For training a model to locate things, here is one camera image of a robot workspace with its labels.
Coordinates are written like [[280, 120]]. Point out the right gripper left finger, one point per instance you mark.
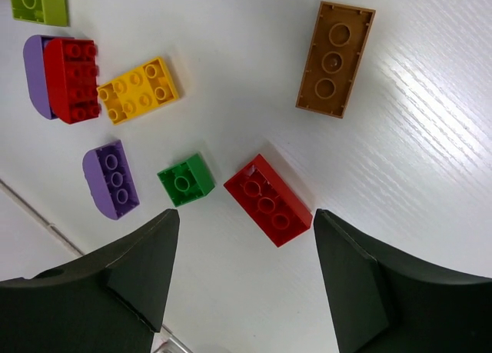
[[110, 300]]

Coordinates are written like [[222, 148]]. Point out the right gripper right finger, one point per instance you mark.
[[383, 299]]

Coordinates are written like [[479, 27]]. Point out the red rectangular lego brick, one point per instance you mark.
[[269, 201]]

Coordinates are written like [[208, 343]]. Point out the dark green square lego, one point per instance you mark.
[[187, 180]]

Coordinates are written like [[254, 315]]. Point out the yellow lego brick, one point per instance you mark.
[[139, 91]]

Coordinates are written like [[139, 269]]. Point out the purple arch lego with red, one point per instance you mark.
[[62, 76]]

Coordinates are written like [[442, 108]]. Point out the lime green square lego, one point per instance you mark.
[[43, 12]]

